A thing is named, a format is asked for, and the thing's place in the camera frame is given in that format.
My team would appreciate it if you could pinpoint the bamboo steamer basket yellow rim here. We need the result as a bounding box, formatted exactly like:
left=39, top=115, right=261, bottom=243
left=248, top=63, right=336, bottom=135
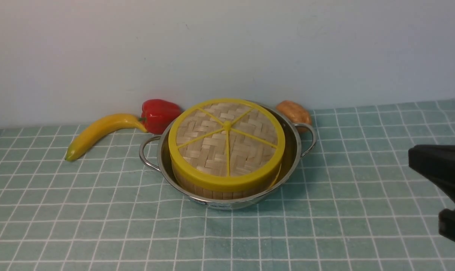
left=172, top=155, right=282, bottom=199

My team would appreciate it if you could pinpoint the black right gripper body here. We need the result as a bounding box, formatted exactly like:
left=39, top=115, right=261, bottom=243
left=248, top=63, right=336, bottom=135
left=408, top=145, right=455, bottom=242

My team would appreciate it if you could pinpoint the green checkered tablecloth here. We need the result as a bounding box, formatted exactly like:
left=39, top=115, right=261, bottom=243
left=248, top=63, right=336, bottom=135
left=0, top=100, right=455, bottom=271

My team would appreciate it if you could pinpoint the brown bread roll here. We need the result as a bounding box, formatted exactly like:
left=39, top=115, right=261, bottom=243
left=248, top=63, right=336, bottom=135
left=276, top=100, right=312, bottom=125

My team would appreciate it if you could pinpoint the woven bamboo steamer lid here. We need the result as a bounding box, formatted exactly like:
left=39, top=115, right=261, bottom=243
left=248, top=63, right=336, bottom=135
left=168, top=98, right=286, bottom=192

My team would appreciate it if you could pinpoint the stainless steel pot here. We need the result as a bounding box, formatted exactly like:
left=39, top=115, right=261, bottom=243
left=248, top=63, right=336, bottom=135
left=138, top=103, right=317, bottom=211

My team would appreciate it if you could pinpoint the yellow plastic banana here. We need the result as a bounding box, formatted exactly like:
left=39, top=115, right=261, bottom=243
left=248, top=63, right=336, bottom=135
left=64, top=113, right=148, bottom=161

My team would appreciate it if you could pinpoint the red bell pepper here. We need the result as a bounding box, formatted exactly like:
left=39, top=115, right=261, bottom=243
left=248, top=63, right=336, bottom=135
left=141, top=99, right=182, bottom=134

